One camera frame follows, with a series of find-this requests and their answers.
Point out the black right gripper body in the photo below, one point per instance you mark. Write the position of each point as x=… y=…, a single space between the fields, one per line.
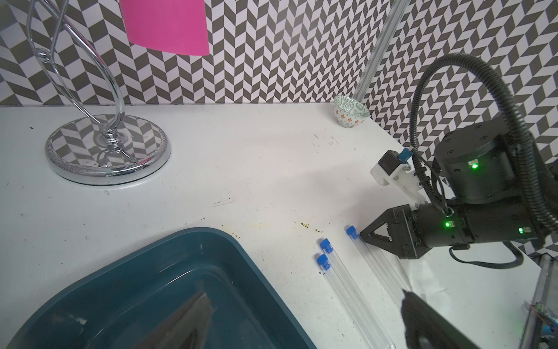
x=414 y=233

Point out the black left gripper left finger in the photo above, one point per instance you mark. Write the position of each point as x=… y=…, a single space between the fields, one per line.
x=187 y=327

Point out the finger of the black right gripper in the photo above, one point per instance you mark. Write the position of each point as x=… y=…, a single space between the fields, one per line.
x=377 y=233

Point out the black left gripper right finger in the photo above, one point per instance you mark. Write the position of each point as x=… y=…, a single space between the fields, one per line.
x=426 y=328

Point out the blue capped test tube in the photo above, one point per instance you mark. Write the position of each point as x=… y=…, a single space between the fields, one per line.
x=348 y=305
x=391 y=275
x=344 y=279

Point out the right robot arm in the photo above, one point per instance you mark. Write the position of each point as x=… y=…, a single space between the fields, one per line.
x=474 y=197

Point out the teal plastic water tub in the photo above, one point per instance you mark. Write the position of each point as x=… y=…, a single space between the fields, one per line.
x=119 y=305

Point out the patterned ceramic bowl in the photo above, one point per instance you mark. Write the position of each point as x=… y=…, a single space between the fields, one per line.
x=349 y=112

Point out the chrome glass rack stand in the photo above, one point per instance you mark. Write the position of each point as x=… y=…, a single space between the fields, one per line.
x=97 y=150

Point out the pink plastic wine glass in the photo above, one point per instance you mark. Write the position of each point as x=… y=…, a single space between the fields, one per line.
x=174 y=26

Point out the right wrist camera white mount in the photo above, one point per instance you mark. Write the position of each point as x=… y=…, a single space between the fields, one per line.
x=393 y=169

